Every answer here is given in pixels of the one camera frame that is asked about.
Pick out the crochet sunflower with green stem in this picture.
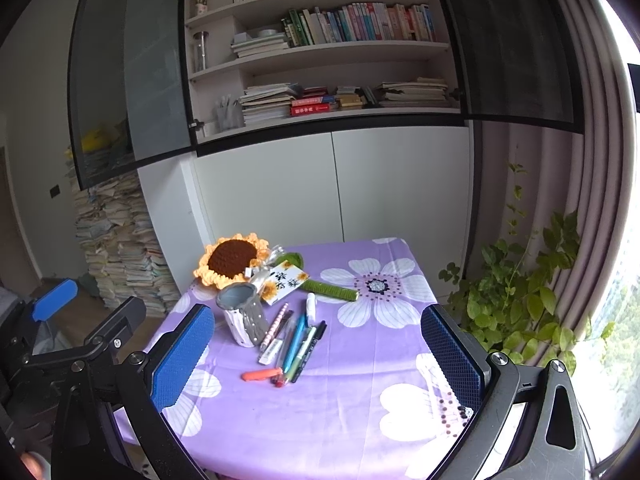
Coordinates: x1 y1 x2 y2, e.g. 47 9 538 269
193 233 359 302

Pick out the black slim pen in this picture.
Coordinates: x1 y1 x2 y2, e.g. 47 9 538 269
272 310 293 346

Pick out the clear translucent pen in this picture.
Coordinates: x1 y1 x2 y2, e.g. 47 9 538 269
277 314 297 370

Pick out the blue pen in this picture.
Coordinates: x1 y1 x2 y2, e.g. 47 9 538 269
284 312 307 370

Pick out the pink checkered pen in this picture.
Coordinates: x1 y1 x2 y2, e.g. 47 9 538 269
260 304 288 351

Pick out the sunflower greeting card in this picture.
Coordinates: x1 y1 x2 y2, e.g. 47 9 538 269
250 261 309 306

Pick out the light green pen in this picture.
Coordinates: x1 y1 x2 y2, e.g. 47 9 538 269
286 326 317 382

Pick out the white eraser with grey sleeve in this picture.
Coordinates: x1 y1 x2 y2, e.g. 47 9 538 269
258 338 283 366

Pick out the green potted plant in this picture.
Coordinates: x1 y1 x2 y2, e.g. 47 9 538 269
438 160 615 374

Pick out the stack of books on floor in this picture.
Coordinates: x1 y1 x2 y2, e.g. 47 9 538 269
65 151 180 318

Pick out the red gel pen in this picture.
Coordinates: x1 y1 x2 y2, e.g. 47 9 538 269
272 362 295 388

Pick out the person's left hand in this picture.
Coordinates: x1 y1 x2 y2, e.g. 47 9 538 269
21 452 51 480

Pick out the black marker pen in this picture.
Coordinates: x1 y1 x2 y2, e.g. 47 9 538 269
294 321 326 382

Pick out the purple floral tablecloth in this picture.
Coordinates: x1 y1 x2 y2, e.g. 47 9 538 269
114 236 476 480

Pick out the grey white fabric pen holder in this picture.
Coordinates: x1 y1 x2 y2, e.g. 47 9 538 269
216 283 269 348

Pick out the white bookshelf cabinet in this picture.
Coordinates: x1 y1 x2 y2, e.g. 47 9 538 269
68 0 583 292

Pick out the pink striped curtain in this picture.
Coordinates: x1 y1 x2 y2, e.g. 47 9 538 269
519 0 640 366

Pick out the white correction tape dispenser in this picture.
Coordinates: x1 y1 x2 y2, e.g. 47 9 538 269
305 292 317 326

